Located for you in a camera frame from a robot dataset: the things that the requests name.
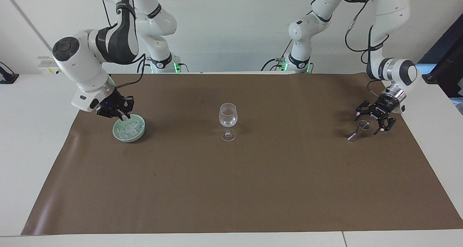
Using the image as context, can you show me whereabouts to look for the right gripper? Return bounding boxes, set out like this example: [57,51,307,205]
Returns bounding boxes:
[95,89,135,122]

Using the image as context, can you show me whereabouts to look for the light green bowl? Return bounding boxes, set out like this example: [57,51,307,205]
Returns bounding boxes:
[112,114,146,143]

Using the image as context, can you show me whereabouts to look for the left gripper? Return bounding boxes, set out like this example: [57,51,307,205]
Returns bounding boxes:
[355,94,400,136]

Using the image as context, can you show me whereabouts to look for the black cable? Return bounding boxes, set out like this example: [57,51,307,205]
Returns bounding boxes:
[344,0,393,65]
[260,40,293,72]
[115,53,146,89]
[367,80,385,96]
[102,0,114,28]

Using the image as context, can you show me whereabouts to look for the clear wine glass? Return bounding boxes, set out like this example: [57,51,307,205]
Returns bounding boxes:
[218,102,239,142]

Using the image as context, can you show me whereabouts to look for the black stand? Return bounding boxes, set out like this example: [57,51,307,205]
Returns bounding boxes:
[0,61,20,84]
[421,22,463,98]

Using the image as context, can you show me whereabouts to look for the white box with yellow label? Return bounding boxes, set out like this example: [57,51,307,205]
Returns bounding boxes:
[38,56,65,75]

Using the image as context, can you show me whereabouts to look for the small silver metal jigger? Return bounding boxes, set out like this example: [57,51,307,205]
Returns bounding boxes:
[347,120,370,142]

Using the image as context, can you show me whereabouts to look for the pile of clear ice cubes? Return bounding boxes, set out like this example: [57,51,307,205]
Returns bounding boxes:
[116,119,143,138]

